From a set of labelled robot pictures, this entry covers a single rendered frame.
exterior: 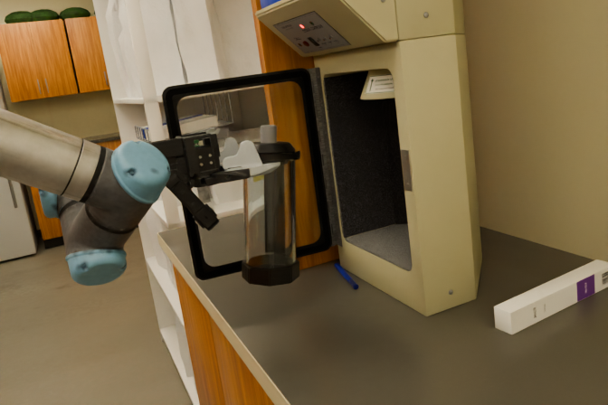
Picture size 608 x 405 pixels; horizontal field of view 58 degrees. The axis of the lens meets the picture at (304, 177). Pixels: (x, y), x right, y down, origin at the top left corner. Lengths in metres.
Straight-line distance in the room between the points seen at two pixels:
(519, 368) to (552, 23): 0.70
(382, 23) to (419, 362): 0.52
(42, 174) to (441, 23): 0.63
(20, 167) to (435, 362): 0.62
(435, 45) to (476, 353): 0.48
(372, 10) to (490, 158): 0.66
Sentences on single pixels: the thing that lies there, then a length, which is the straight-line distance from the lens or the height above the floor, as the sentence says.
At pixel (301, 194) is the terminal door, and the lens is 1.17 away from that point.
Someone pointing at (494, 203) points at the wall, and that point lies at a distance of 1.45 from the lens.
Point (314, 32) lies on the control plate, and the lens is 1.01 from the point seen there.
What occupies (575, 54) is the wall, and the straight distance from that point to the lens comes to 1.22.
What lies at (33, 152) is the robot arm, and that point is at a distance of 0.70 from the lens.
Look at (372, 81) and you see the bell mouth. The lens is 1.03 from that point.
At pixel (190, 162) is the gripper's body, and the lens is 0.88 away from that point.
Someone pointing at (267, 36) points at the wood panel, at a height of 1.46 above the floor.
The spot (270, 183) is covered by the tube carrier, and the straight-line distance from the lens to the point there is 0.91.
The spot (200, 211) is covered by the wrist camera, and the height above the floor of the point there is 1.18.
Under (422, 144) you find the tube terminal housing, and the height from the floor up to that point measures 1.24.
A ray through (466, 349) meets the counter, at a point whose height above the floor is 0.94.
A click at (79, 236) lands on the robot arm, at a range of 0.79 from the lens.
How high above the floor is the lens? 1.39
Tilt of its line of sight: 11 degrees down
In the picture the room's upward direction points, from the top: 8 degrees counter-clockwise
